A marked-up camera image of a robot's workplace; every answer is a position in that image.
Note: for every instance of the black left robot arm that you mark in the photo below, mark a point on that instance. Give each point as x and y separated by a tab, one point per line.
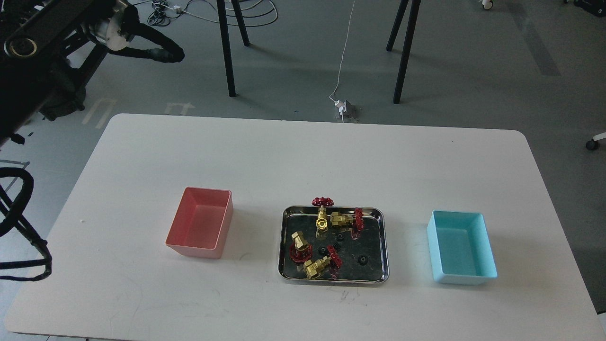
51	48

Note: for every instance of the pink plastic box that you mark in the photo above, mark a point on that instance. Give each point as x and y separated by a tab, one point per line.
201	223

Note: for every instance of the light blue plastic box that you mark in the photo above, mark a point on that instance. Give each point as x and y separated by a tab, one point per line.
460	248

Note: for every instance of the white power adapter on floor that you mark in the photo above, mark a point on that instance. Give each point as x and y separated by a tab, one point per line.
346	111

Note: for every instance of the stainless steel tray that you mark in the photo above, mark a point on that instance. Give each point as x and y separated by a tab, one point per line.
370	242

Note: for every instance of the black table leg right front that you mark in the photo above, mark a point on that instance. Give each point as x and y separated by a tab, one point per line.
407	45

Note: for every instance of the black table leg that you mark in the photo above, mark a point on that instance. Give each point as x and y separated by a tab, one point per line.
396	24
407	45
240	22
227	57

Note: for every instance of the black table leg left rear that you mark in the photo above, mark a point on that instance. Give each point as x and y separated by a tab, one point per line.
240	22

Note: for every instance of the black table leg left front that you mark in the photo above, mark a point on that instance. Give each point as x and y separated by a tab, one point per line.
227	57

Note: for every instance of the black table leg right rear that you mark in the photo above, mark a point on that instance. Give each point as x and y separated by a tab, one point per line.
396	24

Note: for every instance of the office chair caster right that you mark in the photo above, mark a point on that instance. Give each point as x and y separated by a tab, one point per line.
594	143

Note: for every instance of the upright brass valve red handle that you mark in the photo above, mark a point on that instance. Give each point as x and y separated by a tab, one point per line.
322	203

